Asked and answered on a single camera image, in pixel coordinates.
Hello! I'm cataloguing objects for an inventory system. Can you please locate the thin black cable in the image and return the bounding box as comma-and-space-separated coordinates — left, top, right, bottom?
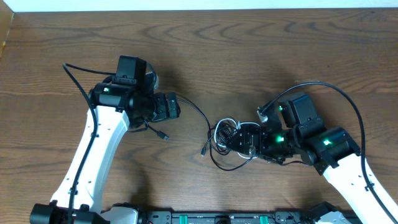
200, 123, 240, 157

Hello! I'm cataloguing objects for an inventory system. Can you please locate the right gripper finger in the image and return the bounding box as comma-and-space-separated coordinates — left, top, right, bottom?
226, 129, 249, 149
237, 146, 257, 159

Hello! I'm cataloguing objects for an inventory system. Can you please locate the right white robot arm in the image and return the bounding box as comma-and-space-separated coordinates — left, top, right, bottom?
225, 92, 397, 223

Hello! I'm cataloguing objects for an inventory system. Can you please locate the cardboard box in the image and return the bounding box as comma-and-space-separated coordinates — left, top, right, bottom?
0, 0, 14, 55

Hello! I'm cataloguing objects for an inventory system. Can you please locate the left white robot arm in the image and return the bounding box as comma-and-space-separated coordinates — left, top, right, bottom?
30, 55, 180, 223

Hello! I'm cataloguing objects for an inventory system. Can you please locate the black USB cable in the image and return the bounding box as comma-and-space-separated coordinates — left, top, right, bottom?
143, 96, 259, 172

